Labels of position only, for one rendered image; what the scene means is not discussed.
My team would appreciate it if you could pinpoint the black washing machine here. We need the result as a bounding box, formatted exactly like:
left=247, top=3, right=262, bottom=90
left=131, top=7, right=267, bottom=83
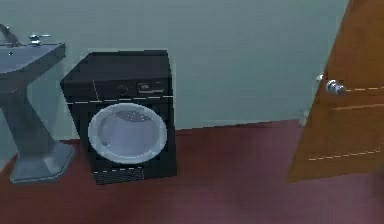
left=59, top=49, right=178, bottom=186

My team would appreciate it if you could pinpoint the grey pedestal sink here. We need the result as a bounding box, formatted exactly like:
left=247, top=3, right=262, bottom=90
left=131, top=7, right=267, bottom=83
left=0, top=42, right=76, bottom=185

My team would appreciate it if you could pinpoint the brown wooden door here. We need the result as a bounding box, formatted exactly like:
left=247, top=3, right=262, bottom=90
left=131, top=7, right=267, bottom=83
left=287, top=0, right=384, bottom=183

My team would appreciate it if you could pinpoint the silver faucet handle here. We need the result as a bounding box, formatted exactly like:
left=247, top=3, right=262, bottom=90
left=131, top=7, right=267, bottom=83
left=27, top=33, right=52, bottom=47

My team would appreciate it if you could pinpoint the grey sink faucet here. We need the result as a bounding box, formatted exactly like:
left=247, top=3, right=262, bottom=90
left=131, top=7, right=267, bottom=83
left=0, top=23, right=23, bottom=48

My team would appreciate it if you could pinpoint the silver round door knob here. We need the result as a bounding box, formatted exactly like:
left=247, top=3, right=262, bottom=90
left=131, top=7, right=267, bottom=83
left=315, top=73, right=347, bottom=97

